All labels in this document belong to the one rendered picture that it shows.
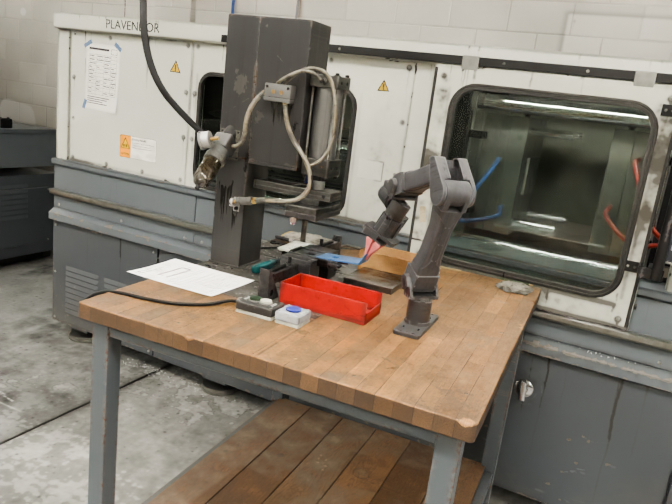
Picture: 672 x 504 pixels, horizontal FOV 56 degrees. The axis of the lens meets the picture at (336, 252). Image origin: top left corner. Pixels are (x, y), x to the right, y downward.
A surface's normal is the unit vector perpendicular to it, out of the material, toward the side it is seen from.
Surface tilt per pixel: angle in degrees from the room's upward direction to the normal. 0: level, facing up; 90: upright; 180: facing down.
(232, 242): 90
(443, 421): 90
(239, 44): 90
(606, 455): 90
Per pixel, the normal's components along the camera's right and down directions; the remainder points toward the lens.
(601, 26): -0.45, 0.17
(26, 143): 0.88, 0.22
